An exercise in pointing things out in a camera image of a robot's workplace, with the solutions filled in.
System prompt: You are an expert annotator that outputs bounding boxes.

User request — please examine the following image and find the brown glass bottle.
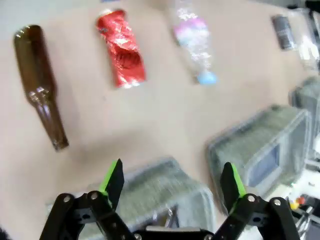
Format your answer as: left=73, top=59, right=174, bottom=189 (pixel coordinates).
left=13, top=24, right=70, bottom=153

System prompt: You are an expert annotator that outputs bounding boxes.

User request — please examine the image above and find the grey felt bin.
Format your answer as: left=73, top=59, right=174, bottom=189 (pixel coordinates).
left=289, top=76, right=320, bottom=161
left=46, top=156, right=218, bottom=240
left=206, top=104, right=312, bottom=216

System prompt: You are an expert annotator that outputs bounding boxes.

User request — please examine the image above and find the dark grey can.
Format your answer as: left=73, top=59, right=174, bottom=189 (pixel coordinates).
left=271, top=14, right=300, bottom=51

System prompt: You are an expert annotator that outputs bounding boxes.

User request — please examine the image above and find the grey felt bin middle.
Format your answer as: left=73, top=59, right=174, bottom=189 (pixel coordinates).
left=206, top=104, right=312, bottom=216

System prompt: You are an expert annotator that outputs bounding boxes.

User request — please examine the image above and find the crushed clear plastic bottle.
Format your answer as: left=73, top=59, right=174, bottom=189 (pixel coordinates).
left=167, top=0, right=218, bottom=86

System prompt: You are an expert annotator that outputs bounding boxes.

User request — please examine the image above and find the grey felt bin far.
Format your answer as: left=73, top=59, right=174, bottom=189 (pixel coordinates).
left=289, top=76, right=320, bottom=161

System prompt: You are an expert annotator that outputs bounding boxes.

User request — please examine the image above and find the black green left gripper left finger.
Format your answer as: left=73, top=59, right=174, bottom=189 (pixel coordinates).
left=39, top=158, right=133, bottom=240

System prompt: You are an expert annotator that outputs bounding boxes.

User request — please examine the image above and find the grey felt bin near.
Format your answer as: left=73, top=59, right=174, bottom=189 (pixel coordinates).
left=46, top=156, right=218, bottom=240

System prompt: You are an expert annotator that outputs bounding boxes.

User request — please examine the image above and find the crushed red can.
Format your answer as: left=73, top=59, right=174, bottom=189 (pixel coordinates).
left=94, top=8, right=147, bottom=89

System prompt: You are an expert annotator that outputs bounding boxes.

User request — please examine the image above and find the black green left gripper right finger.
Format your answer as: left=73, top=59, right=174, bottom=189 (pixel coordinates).
left=212, top=161, right=301, bottom=240

